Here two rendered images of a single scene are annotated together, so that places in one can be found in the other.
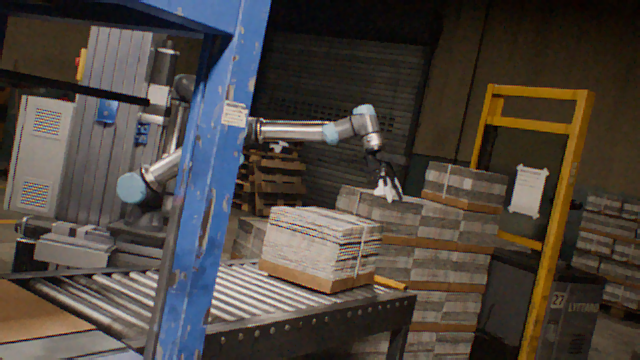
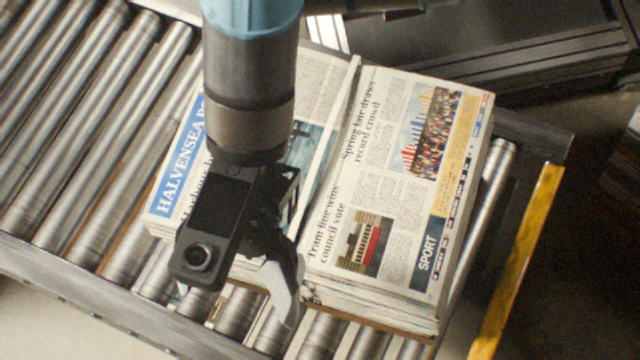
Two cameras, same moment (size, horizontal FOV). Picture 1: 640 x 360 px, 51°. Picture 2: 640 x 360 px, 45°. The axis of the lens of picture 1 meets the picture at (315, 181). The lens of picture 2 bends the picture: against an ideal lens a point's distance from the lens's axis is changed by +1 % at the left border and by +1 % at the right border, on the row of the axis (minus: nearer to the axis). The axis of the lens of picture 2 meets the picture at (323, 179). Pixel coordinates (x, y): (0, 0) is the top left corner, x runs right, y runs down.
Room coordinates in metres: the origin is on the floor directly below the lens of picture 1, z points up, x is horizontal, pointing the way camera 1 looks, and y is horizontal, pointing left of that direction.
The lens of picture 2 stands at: (2.39, -0.50, 1.87)
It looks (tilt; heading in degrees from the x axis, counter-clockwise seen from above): 66 degrees down; 91
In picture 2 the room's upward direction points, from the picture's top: 11 degrees counter-clockwise
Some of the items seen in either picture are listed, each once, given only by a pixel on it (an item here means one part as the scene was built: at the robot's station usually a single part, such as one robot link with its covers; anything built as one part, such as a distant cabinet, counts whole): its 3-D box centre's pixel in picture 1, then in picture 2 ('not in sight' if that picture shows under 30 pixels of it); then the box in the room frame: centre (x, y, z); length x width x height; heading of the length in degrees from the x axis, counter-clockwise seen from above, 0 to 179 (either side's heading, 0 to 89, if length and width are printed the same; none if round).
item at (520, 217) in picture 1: (519, 180); not in sight; (4.11, -1.23, 1.28); 0.57 x 0.01 x 0.65; 33
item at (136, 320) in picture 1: (107, 310); not in sight; (1.63, 0.45, 0.77); 0.47 x 0.05 x 0.05; 55
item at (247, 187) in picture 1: (257, 165); not in sight; (10.22, 0.93, 0.65); 1.33 x 0.94 x 1.30; 149
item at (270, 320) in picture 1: (306, 330); (46, 275); (1.92, -0.06, 0.74); 1.34 x 0.05 x 0.12; 145
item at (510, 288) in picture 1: (525, 318); not in sight; (4.30, -1.52, 0.40); 0.69 x 0.55 x 0.80; 33
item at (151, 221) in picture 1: (145, 214); not in sight; (2.58, 0.63, 0.87); 0.15 x 0.15 x 0.10
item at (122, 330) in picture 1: (85, 313); not in sight; (1.58, 0.48, 0.77); 0.47 x 0.05 x 0.05; 55
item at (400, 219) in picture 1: (376, 215); not in sight; (3.54, -0.35, 0.95); 0.38 x 0.29 x 0.23; 34
